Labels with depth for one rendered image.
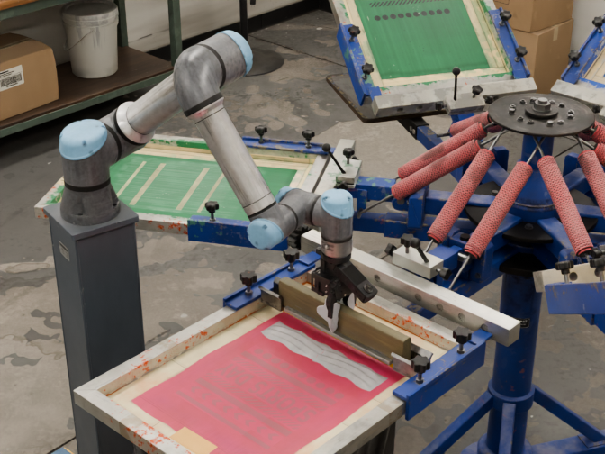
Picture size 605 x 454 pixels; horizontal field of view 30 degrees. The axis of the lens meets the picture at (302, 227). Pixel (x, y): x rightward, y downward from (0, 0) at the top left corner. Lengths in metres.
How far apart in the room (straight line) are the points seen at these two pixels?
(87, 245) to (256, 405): 0.62
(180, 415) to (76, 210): 0.61
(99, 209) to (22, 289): 2.14
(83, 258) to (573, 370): 2.22
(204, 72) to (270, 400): 0.76
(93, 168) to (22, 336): 1.93
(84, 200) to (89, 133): 0.17
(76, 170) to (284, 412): 0.79
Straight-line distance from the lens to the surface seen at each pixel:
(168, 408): 2.63
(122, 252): 2.95
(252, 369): 2.73
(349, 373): 2.71
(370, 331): 2.71
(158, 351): 2.75
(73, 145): 2.81
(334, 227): 2.63
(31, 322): 4.76
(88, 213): 2.87
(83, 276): 2.92
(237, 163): 2.55
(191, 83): 2.54
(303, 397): 2.64
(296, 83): 6.97
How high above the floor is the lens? 2.56
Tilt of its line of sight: 29 degrees down
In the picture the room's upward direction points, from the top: straight up
